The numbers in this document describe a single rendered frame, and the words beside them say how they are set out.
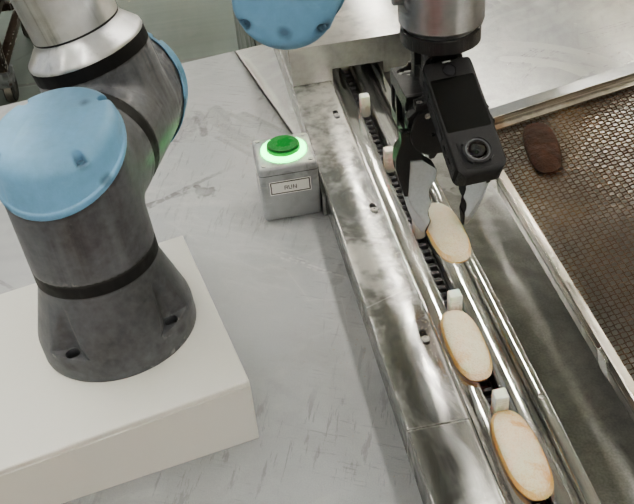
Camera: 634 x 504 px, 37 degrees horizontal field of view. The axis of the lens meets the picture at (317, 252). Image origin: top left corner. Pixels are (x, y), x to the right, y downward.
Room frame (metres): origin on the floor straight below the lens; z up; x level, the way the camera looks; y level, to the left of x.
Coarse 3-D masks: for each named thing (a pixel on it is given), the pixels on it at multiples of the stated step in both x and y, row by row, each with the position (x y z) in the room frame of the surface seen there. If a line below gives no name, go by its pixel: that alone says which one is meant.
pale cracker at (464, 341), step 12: (456, 312) 0.71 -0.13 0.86; (444, 324) 0.69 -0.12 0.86; (456, 324) 0.69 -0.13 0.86; (468, 324) 0.69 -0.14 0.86; (444, 336) 0.68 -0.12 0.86; (456, 336) 0.67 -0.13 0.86; (468, 336) 0.67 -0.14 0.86; (480, 336) 0.67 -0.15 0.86; (456, 348) 0.66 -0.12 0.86; (468, 348) 0.65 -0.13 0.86; (480, 348) 0.65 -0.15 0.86; (456, 360) 0.64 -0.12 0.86; (468, 360) 0.64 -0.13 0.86; (480, 360) 0.64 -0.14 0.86; (468, 372) 0.62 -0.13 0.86; (480, 372) 0.62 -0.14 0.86
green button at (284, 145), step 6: (276, 138) 0.99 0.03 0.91; (282, 138) 0.99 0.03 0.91; (288, 138) 0.99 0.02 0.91; (294, 138) 0.99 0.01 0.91; (270, 144) 0.98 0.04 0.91; (276, 144) 0.98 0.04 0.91; (282, 144) 0.98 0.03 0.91; (288, 144) 0.98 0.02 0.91; (294, 144) 0.97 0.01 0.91; (270, 150) 0.97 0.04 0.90; (276, 150) 0.96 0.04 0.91; (282, 150) 0.96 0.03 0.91; (288, 150) 0.96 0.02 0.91; (294, 150) 0.96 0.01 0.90; (276, 156) 0.96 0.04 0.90; (282, 156) 0.96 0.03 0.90
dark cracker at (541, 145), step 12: (528, 132) 0.95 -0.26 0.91; (540, 132) 0.94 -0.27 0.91; (552, 132) 0.94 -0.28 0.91; (528, 144) 0.93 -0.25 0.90; (540, 144) 0.92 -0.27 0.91; (552, 144) 0.91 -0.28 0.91; (528, 156) 0.91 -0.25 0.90; (540, 156) 0.90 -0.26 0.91; (552, 156) 0.89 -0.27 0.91; (540, 168) 0.88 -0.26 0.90; (552, 168) 0.88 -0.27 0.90
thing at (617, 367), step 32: (576, 96) 1.00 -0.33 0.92; (608, 96) 0.99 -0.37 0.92; (512, 128) 0.98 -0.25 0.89; (576, 128) 0.95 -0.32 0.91; (608, 128) 0.93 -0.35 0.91; (512, 192) 0.85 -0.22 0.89; (608, 192) 0.82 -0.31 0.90; (544, 224) 0.79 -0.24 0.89; (576, 224) 0.78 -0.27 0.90; (608, 224) 0.77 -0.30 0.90; (544, 256) 0.74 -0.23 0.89; (576, 256) 0.73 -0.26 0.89; (576, 288) 0.69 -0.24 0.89; (608, 352) 0.60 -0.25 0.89
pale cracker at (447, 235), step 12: (432, 204) 0.80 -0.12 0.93; (432, 216) 0.77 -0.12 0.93; (444, 216) 0.77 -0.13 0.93; (456, 216) 0.77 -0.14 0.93; (432, 228) 0.76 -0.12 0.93; (444, 228) 0.75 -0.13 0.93; (456, 228) 0.75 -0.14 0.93; (432, 240) 0.74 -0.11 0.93; (444, 240) 0.73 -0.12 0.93; (456, 240) 0.73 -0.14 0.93; (468, 240) 0.73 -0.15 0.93; (444, 252) 0.72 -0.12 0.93; (456, 252) 0.72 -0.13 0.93; (468, 252) 0.72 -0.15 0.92
